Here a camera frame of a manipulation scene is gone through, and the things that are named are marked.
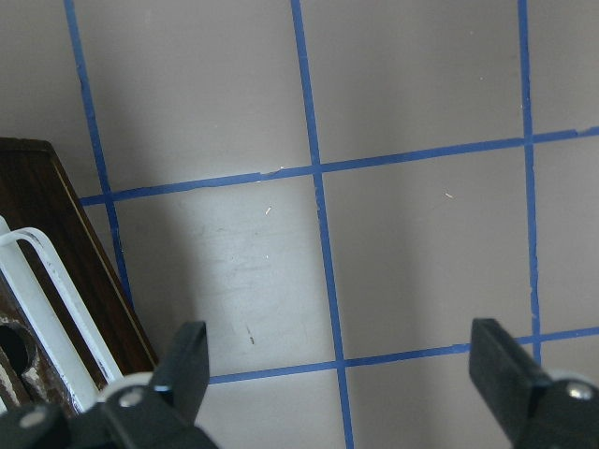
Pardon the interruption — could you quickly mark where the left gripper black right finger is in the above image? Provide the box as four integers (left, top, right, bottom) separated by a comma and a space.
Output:
469, 318, 551, 419

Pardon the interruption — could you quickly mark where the dark wooden drawer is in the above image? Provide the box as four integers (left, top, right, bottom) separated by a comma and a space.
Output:
1, 138, 157, 415

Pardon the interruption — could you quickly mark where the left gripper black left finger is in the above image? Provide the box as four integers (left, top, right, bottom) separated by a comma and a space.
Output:
150, 321, 209, 423

